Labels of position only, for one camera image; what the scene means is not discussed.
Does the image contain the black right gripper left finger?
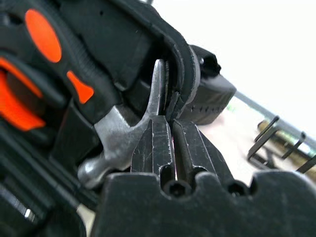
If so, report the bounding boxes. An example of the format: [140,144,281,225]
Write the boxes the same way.
[130,116,175,179]

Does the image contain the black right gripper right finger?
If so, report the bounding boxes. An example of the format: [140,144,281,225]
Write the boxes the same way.
[172,118,235,186]

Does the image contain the black tool case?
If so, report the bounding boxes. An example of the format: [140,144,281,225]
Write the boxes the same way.
[0,0,202,237]

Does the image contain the black fabric bag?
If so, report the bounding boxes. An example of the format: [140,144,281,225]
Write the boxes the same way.
[184,45,237,125]

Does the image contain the claw hammer black orange handle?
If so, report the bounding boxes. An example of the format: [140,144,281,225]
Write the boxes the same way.
[14,7,171,190]

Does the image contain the black metal wire stand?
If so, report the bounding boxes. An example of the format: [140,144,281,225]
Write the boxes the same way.
[247,115,316,174]

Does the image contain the orange handled pliers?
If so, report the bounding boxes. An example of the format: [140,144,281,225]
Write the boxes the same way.
[0,57,47,131]

